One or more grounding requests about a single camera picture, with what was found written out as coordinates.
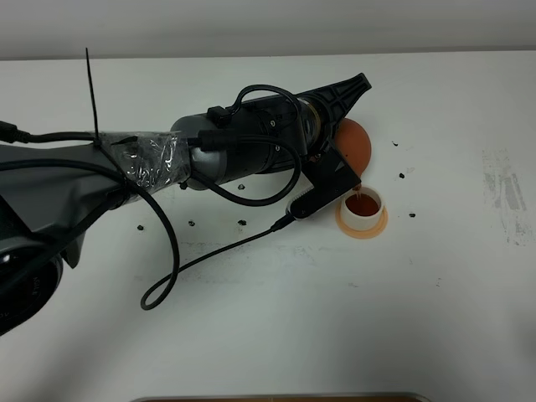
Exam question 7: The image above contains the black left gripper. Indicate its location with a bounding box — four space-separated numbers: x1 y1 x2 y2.
225 73 372 201

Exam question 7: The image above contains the brown clay teapot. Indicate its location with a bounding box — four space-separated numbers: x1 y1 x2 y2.
334 118 372 177

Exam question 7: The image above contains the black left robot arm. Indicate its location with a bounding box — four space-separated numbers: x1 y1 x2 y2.
1 74 371 332

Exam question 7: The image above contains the white teacup front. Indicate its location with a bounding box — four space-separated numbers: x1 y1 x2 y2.
338 186 388 232

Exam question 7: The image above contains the orange coaster front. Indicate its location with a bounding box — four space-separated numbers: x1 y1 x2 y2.
335 205 389 240

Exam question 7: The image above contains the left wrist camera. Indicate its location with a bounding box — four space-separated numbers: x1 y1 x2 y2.
286 187 337 220

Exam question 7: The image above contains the black cable tie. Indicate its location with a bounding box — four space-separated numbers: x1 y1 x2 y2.
85 49 101 147

